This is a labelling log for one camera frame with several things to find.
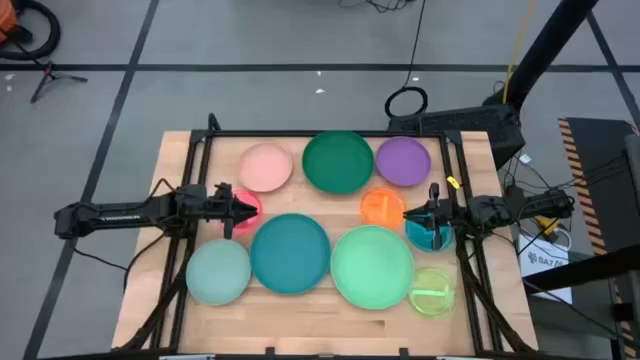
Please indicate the large dark green plate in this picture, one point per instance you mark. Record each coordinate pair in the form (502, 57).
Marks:
(337, 162)

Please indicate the small black tripod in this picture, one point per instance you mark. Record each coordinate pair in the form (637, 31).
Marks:
(48, 75)

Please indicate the large teal plastic plate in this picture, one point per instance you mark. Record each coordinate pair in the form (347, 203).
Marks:
(290, 255)

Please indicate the large light green plate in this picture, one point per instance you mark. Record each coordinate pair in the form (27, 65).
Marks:
(372, 267)

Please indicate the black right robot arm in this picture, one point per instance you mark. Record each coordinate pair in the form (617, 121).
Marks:
(540, 205)

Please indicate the thick black stand pole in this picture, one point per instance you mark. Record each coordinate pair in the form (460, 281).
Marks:
(550, 40)

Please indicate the orange object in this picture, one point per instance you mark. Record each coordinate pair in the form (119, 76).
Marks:
(6, 17)

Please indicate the small yellow-green translucent plate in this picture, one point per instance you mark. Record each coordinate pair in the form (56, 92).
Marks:
(432, 292)

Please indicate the yellow connector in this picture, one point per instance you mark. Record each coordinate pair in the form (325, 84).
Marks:
(547, 225)

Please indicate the salmon pink plastic plate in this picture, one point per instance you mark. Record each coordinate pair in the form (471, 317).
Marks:
(265, 167)

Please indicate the black equipment case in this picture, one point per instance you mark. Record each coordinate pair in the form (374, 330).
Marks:
(460, 122)

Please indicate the small blue translucent plate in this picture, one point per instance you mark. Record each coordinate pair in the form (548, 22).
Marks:
(420, 240)

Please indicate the small orange translucent plate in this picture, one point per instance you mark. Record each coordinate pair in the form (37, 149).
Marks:
(380, 207)

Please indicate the pale mint plastic plate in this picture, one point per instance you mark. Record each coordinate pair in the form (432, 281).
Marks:
(217, 272)

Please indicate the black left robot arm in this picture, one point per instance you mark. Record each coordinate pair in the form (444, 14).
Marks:
(110, 216)

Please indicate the black metal table frame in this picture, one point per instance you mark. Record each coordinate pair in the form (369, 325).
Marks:
(325, 133)

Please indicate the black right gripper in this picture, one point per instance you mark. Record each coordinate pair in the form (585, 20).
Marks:
(450, 212)

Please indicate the small white adapter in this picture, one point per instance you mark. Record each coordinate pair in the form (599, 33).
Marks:
(525, 159)

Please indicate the black hazard-striped mat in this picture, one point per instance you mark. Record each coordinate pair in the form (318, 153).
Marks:
(600, 145)

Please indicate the purple plastic plate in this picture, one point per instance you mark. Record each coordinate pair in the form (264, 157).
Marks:
(403, 161)

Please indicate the small pink translucent plate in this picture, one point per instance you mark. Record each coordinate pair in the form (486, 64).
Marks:
(251, 199)

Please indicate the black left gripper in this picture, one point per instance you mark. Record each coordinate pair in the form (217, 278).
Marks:
(220, 210)

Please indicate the white printed box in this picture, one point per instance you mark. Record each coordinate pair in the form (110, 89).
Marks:
(540, 250)

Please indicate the black metal beam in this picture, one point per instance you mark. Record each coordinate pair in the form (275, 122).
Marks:
(590, 267)

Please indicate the small yellow tag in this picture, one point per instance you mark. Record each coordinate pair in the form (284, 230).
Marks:
(453, 182)

